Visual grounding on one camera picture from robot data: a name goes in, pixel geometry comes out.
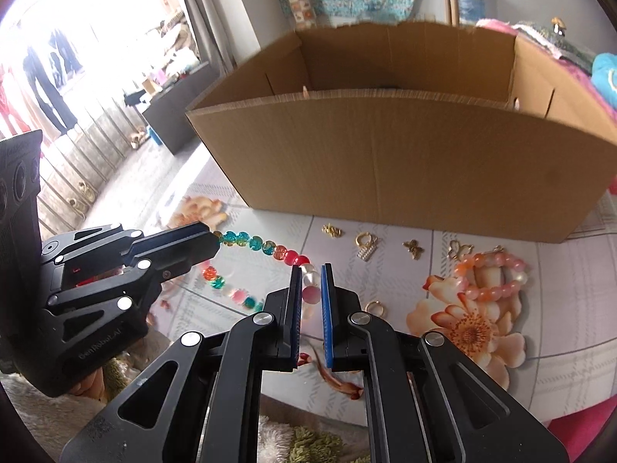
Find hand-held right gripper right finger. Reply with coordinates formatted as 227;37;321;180
320;263;567;463

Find red hanging garment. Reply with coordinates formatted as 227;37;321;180
0;63;34;138

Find green shaggy rug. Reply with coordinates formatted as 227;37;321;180
263;424;348;463

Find pink orange bead bracelet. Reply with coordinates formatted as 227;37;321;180
453;251;528;307

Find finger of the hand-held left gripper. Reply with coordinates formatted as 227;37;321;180
46;225;223;399
41;221;213;269

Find dark hanging trousers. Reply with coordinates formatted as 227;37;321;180
22;29;80;128

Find blue cartoon blanket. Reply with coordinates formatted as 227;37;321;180
592;53;617;119

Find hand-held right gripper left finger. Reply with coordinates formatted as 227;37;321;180
60;265;304;463

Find multicolour glass bead bracelet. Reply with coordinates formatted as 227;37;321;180
202;229;321;312

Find flower patterned tall roll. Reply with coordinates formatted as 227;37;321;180
282;0;316;27

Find pile of folded fabrics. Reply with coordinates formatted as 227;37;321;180
159;10;201;73

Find blue water jug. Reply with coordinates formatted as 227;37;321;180
458;0;485;27

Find brown cardboard box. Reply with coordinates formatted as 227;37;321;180
185;20;617;244

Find grey green lace cloth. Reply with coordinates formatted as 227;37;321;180
511;22;598;66

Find gold ring with pearl pendant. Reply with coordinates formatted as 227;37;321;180
355;232;379;262

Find dark grey low cabinet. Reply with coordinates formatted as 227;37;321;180
141;60;227;155

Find grey curtain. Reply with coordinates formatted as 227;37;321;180
166;0;237;78

